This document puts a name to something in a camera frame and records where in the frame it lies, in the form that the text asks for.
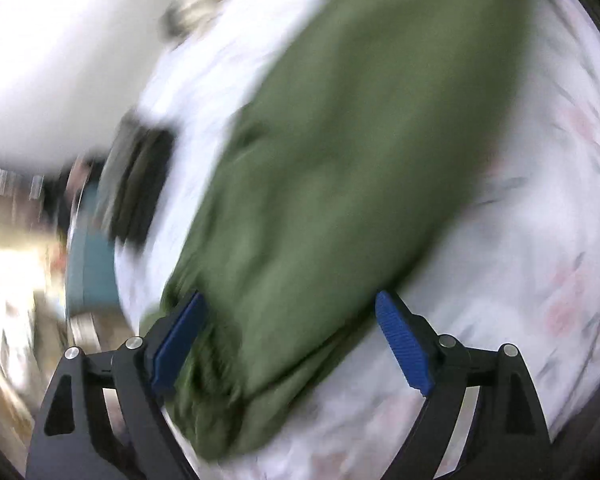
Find green pants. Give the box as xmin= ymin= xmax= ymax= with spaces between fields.
xmin=160 ymin=0 xmax=529 ymax=460

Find teal mattress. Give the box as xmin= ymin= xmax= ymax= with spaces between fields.
xmin=65 ymin=183 xmax=121 ymax=318

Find dark grey folded garment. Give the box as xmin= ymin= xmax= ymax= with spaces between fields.
xmin=96 ymin=110 xmax=175 ymax=247

